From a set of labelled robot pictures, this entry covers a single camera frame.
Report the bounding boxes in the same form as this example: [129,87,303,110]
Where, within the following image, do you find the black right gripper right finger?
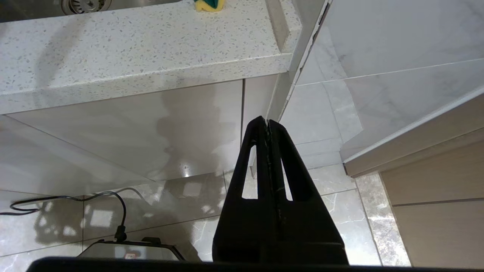
[268,120,349,265]

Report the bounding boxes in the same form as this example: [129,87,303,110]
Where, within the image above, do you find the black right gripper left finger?
[212,116,282,264]

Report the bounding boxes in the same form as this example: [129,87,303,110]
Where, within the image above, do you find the yellow and green sponge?
[194,0,225,12]

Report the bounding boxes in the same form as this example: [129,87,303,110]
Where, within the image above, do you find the black floor cable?
[9,191,128,242]

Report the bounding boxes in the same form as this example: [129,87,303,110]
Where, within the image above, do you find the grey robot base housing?
[78,237,186,261]

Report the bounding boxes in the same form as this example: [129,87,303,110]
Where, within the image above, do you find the stainless steel sink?
[0,0,182,23]

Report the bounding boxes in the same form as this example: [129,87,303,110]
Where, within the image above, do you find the narrow white cabinet panel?
[242,74,280,178]

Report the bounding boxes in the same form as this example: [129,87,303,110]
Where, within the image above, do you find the metal sink drain strainer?
[60,0,112,15]

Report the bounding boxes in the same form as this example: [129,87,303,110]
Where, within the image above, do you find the light wooden cabinet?
[342,87,484,269]

